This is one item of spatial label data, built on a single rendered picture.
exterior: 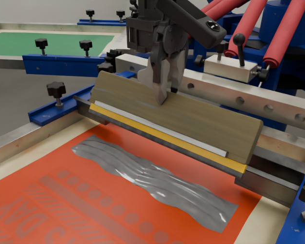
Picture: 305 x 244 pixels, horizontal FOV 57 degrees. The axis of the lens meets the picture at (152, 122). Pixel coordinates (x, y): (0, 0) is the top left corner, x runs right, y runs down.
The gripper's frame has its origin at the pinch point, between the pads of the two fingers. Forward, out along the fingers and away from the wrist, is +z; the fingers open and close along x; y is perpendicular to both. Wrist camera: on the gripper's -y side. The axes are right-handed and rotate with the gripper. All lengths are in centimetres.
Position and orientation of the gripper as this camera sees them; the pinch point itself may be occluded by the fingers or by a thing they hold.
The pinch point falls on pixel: (170, 95)
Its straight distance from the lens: 53.7
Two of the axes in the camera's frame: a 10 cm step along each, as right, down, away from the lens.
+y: -8.0, -3.1, 5.1
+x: -6.0, 4.2, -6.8
